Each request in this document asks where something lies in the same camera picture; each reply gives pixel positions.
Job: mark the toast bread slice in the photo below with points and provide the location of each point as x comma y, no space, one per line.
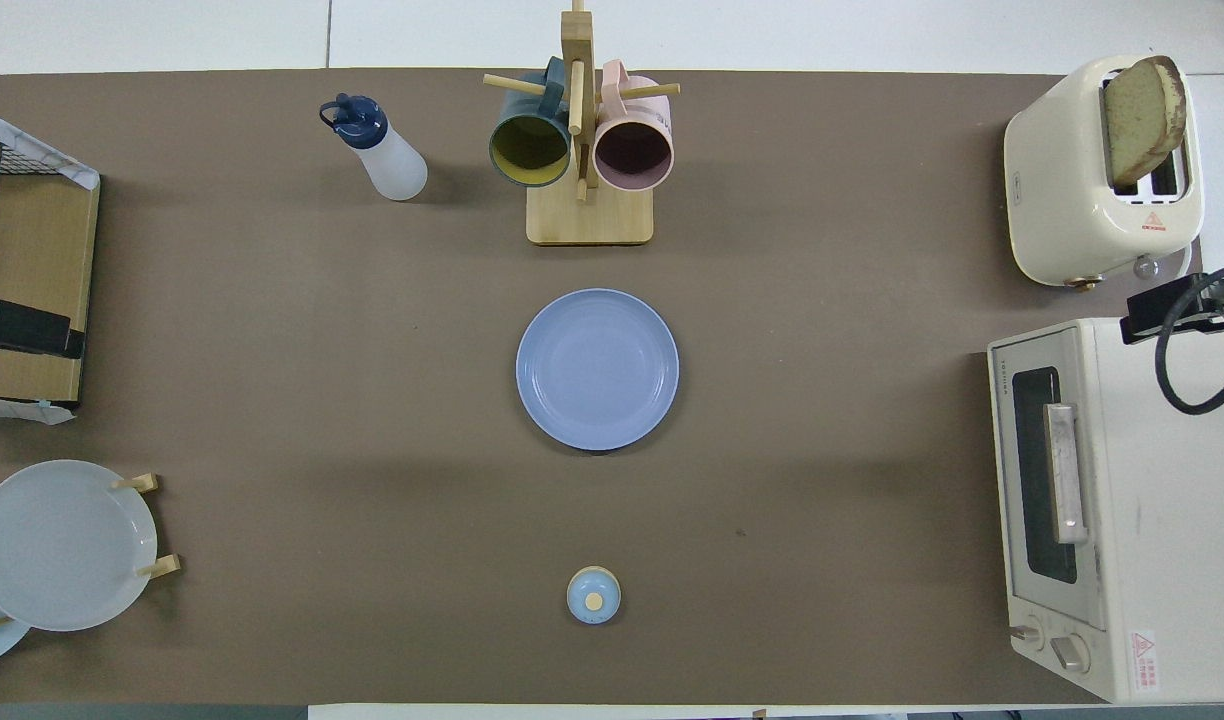
1142,120

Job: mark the translucent squeeze bottle blue cap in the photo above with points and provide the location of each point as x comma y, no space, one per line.
392,165

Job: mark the wooden plate rack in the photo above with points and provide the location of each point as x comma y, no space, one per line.
144,484

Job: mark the pale grey plate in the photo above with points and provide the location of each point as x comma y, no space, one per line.
62,545

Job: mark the blue round plate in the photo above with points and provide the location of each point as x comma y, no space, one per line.
597,370

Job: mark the wooden box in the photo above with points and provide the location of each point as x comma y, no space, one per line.
32,250

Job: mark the white cloth piece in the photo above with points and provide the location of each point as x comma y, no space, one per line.
12,410

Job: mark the cream two-slot toaster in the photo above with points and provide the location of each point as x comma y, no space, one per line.
1057,190

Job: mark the white tile-pattern cloth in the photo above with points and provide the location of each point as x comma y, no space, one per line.
42,155

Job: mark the white toaster oven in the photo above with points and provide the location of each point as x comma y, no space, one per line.
1162,500

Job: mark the brown table mat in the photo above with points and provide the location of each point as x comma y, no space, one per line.
372,400

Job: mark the dark teal mug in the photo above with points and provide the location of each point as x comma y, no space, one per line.
529,150

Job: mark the pink mug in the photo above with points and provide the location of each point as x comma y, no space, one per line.
632,155

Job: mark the wooden mug rack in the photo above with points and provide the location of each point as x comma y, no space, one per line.
589,215

